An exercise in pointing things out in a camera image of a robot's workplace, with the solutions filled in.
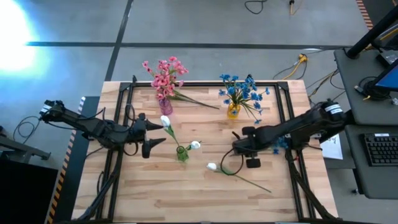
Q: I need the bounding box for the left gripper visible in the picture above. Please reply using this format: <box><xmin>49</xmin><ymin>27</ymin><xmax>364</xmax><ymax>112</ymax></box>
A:
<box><xmin>133</xmin><ymin>113</ymin><xmax>167</xmax><ymax>159</ymax></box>

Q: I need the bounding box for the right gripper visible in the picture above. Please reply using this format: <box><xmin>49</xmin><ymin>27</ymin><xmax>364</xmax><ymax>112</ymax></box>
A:
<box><xmin>232</xmin><ymin>126</ymin><xmax>272</xmax><ymax>169</ymax></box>

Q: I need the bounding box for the white tulip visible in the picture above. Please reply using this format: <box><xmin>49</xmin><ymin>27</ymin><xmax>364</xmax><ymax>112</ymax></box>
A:
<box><xmin>206</xmin><ymin>162</ymin><xmax>272</xmax><ymax>194</ymax></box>
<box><xmin>160</xmin><ymin>114</ymin><xmax>183</xmax><ymax>150</ymax></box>
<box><xmin>182</xmin><ymin>139</ymin><xmax>202</xmax><ymax>152</ymax></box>

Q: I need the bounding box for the blue flower sprig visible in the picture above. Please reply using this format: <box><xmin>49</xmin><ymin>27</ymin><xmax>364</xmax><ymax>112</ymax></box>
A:
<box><xmin>271</xmin><ymin>136</ymin><xmax>289</xmax><ymax>156</ymax></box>
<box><xmin>218</xmin><ymin>73</ymin><xmax>242</xmax><ymax>113</ymax></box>
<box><xmin>239</xmin><ymin>76</ymin><xmax>271</xmax><ymax>126</ymax></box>

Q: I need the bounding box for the pink flower sprig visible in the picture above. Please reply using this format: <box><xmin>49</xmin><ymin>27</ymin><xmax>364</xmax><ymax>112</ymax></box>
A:
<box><xmin>141</xmin><ymin>55</ymin><xmax>190</xmax><ymax>108</ymax></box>
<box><xmin>150</xmin><ymin>73</ymin><xmax>185</xmax><ymax>108</ymax></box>
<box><xmin>156</xmin><ymin>88</ymin><xmax>220</xmax><ymax>110</ymax></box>

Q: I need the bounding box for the purple glass vase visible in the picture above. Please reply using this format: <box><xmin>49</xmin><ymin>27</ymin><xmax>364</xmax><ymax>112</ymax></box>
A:
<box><xmin>158</xmin><ymin>98</ymin><xmax>174</xmax><ymax>116</ymax></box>

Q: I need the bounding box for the yellow glass vase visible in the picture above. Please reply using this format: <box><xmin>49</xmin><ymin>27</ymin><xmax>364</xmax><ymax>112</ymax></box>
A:
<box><xmin>226</xmin><ymin>102</ymin><xmax>242</xmax><ymax>120</ymax></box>

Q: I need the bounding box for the green glass vase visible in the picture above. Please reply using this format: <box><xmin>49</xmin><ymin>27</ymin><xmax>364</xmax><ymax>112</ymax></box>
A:
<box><xmin>175</xmin><ymin>145</ymin><xmax>190</xmax><ymax>163</ymax></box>

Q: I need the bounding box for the white paper sheet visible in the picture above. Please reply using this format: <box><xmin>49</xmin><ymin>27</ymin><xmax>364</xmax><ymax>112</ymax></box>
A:
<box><xmin>320</xmin><ymin>134</ymin><xmax>344</xmax><ymax>161</ymax></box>

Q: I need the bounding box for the black mat with hazard stripe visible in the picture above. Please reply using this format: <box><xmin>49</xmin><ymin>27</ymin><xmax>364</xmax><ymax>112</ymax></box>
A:
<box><xmin>46</xmin><ymin>95</ymin><xmax>103</xmax><ymax>224</ymax></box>

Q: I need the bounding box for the grey desk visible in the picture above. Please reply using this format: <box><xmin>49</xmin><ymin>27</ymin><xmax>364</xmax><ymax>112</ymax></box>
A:
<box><xmin>344</xmin><ymin>124</ymin><xmax>398</xmax><ymax>200</ymax></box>
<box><xmin>334</xmin><ymin>48</ymin><xmax>398</xmax><ymax>126</ymax></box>

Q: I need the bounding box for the black keyboard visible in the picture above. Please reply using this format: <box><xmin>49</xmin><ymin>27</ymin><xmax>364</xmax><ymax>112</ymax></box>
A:
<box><xmin>363</xmin><ymin>133</ymin><xmax>398</xmax><ymax>167</ymax></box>

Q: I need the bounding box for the grey metal stand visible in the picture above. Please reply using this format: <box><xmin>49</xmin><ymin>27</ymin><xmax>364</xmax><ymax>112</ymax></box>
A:
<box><xmin>0</xmin><ymin>126</ymin><xmax>52</xmax><ymax>162</ymax></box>

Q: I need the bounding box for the black monitor stand base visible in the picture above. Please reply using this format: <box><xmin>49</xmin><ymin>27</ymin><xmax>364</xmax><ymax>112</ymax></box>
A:
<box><xmin>357</xmin><ymin>76</ymin><xmax>393</xmax><ymax>101</ymax></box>

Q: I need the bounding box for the black cabinet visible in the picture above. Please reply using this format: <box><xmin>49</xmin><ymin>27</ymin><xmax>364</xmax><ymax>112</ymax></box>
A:
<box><xmin>0</xmin><ymin>158</ymin><xmax>59</xmax><ymax>224</ymax></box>

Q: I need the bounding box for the monitor with blue screen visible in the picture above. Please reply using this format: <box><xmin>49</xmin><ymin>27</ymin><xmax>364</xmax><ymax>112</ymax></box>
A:
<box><xmin>371</xmin><ymin>58</ymin><xmax>398</xmax><ymax>93</ymax></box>

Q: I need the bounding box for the black slanted pole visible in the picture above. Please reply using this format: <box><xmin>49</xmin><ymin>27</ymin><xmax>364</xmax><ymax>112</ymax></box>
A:
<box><xmin>346</xmin><ymin>4</ymin><xmax>398</xmax><ymax>60</ymax></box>

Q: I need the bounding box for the small black desk box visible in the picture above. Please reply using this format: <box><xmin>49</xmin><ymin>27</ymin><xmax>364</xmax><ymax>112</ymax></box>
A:
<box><xmin>375</xmin><ymin>49</ymin><xmax>398</xmax><ymax>66</ymax></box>

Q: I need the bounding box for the orange black striped tape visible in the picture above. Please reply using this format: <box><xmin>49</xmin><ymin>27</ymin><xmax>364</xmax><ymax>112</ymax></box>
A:
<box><xmin>355</xmin><ymin>0</ymin><xmax>374</xmax><ymax>31</ymax></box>

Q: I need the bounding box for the yellow power plug cable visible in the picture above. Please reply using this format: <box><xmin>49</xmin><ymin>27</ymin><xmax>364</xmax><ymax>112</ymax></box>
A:
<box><xmin>281</xmin><ymin>53</ymin><xmax>308</xmax><ymax>81</ymax></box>

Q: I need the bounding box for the black plug yellow cable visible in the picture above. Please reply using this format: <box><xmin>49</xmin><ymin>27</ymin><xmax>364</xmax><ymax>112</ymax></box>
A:
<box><xmin>288</xmin><ymin>0</ymin><xmax>304</xmax><ymax>16</ymax></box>

